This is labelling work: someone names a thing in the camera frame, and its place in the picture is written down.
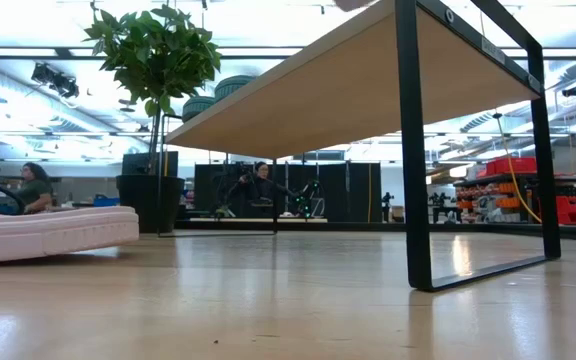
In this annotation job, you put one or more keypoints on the blue bin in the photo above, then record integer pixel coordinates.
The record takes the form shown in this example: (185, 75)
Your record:
(105, 201)

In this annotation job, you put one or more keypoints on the green rubber slide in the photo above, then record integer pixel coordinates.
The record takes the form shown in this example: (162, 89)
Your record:
(198, 107)
(233, 87)

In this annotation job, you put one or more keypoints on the small black partition panel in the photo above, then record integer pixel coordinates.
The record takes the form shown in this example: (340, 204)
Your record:
(138, 162)

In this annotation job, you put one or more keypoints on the black rack red orange bins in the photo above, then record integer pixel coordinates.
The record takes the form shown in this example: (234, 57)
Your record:
(513, 165)

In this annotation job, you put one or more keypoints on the black ceiling spotlight cluster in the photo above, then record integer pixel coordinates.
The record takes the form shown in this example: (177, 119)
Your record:
(58, 82)

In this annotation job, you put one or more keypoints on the black background robot arm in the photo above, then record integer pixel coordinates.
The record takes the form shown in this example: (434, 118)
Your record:
(310, 197)

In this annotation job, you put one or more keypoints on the person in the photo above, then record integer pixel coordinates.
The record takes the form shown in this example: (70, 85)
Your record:
(35, 192)
(263, 187)

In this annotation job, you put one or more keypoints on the potted green plant black pot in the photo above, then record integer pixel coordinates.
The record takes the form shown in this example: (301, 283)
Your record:
(158, 55)

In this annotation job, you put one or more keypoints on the black ceiling camera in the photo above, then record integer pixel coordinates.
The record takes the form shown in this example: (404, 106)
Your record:
(574, 90)

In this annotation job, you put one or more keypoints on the wooden shelf black metal frame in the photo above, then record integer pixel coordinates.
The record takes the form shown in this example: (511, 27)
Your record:
(338, 85)

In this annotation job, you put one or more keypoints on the black aluminium rig frame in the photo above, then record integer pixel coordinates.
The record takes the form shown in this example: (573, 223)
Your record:
(318, 226)

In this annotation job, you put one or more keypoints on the pink rubber slide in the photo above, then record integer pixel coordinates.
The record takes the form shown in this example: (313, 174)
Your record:
(353, 4)
(43, 235)

